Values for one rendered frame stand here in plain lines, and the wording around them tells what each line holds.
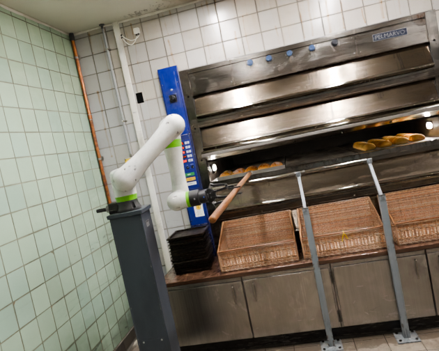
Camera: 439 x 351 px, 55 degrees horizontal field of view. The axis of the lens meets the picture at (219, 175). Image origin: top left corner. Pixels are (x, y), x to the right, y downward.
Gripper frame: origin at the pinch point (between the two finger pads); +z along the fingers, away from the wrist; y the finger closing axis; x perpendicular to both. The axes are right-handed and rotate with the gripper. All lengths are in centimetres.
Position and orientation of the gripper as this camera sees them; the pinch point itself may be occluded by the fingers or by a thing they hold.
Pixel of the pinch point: (235, 190)
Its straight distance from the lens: 235.1
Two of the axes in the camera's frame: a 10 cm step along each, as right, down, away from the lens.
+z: 9.7, -1.9, -1.6
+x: -1.5, 1.1, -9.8
